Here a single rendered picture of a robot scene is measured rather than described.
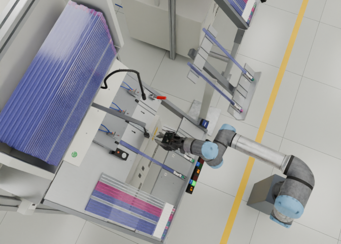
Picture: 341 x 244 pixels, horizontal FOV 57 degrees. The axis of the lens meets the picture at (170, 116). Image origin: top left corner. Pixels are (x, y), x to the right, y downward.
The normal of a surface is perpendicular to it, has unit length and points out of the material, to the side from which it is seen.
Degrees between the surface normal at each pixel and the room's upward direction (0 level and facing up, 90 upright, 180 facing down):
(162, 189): 44
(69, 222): 0
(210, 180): 0
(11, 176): 0
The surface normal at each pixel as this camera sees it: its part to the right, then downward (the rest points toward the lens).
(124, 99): 0.63, 0.03
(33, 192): -0.02, -0.32
